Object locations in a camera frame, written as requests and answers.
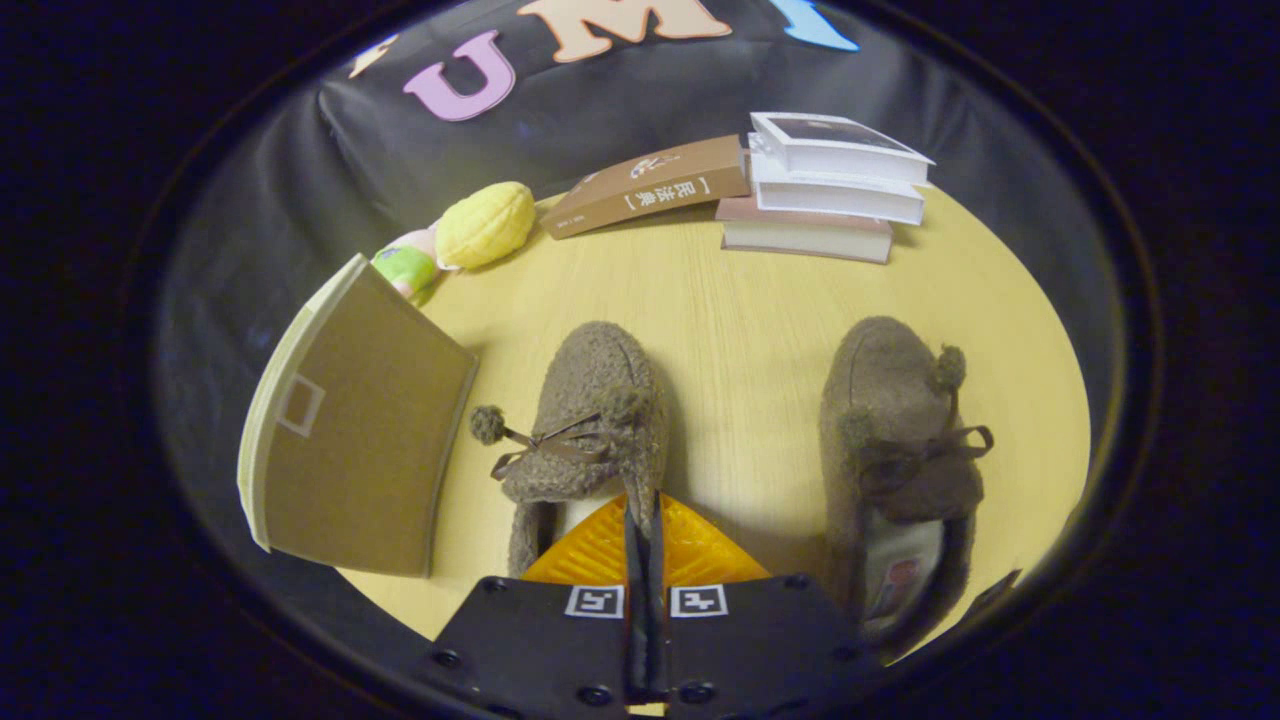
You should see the yellow plush toy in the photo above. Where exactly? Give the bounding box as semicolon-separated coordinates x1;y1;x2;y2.
434;181;538;270

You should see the brown fuzzy shoe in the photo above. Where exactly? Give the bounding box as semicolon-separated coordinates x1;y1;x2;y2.
818;315;997;664
469;320;669;581

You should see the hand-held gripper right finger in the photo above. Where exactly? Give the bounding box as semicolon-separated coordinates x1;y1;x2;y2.
650;492;883;720

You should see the brown book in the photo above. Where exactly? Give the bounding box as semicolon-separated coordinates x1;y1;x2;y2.
539;135;752;240

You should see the pink book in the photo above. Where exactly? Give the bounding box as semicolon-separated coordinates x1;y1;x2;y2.
715;196;894;266

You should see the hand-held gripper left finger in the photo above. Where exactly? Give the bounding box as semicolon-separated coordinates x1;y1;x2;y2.
430;494;647;720

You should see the plain white book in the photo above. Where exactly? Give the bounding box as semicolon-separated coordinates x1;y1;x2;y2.
748;148;927;227

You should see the pink and green plush toy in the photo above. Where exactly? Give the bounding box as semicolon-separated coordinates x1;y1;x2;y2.
371;224;444;307

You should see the beige fabric storage box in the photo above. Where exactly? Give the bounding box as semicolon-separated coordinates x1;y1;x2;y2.
237;253;480;580

